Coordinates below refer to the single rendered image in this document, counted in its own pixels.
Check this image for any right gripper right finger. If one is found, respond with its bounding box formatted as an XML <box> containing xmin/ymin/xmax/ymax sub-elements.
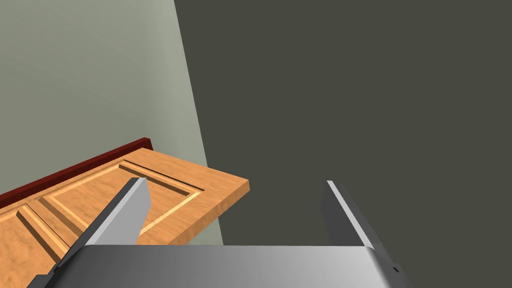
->
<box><xmin>321</xmin><ymin>179</ymin><xmax>377</xmax><ymax>251</ymax></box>

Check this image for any light wooden panelled door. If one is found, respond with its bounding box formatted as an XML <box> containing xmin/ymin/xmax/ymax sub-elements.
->
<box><xmin>0</xmin><ymin>147</ymin><xmax>251</xmax><ymax>288</ymax></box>

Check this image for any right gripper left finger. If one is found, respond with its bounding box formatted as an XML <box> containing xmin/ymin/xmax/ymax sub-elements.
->
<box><xmin>53</xmin><ymin>177</ymin><xmax>153</xmax><ymax>270</ymax></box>

